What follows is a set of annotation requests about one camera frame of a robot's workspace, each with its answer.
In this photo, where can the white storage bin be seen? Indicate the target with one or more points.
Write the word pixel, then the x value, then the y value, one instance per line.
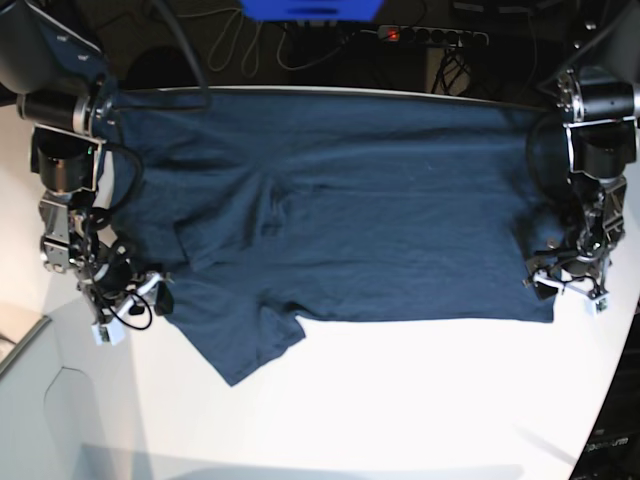
pixel 69 407

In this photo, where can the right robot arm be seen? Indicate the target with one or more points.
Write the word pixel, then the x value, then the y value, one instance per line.
pixel 67 156

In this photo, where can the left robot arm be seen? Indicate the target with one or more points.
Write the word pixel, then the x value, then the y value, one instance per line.
pixel 596 87

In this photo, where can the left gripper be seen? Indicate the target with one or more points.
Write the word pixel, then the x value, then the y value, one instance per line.
pixel 555 271

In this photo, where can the blue box overhead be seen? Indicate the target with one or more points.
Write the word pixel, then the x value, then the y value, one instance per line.
pixel 307 10

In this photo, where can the black power strip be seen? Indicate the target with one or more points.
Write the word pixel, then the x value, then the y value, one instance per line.
pixel 432 37

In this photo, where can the dark blue t-shirt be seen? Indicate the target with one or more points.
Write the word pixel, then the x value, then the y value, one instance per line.
pixel 268 207

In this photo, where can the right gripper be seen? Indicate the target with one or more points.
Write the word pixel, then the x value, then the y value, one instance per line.
pixel 115 291

